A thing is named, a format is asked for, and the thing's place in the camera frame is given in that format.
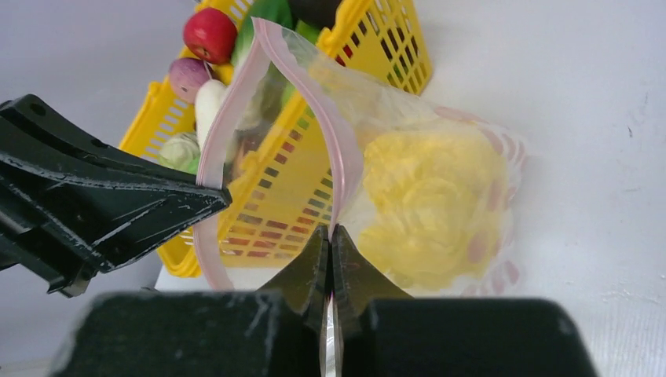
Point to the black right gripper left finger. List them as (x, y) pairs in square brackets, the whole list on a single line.
[(272, 331)]

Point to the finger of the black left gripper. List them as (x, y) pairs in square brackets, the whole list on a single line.
[(73, 207)]

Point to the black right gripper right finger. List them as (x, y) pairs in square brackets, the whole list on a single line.
[(383, 331)]

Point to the yellow napa cabbage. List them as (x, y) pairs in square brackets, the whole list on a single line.
[(437, 199)]

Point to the clear zip top bag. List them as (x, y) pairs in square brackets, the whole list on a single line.
[(352, 109)]

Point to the pale green cabbage head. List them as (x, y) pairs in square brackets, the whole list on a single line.
[(181, 152)]

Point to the purple onion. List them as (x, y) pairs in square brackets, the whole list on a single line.
[(186, 75)]

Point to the white radish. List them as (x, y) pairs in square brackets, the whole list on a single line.
[(209, 99)]

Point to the red apple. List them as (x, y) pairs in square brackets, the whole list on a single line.
[(210, 35)]

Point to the dark purple eggplant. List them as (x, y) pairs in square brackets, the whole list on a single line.
[(315, 13)]

